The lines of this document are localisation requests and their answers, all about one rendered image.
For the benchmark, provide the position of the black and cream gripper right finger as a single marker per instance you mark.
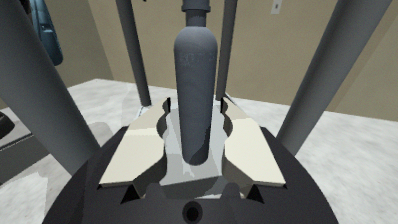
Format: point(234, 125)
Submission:
point(267, 172)

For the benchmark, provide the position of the dark grey bottle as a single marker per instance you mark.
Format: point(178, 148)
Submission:
point(195, 54)

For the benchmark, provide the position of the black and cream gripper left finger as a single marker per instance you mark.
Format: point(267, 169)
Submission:
point(118, 172)

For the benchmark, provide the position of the white shelving unit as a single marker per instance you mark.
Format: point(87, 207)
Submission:
point(32, 88)

